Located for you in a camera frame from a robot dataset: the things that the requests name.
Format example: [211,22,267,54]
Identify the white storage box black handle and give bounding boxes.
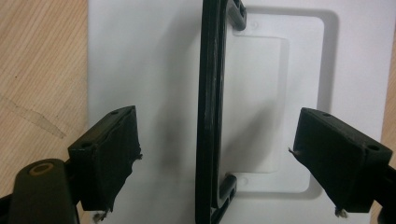
[87,0,396,224]

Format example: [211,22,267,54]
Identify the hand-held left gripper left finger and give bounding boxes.
[67,105,143,217]

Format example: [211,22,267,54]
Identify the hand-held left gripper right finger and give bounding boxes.
[289,106,394,219]

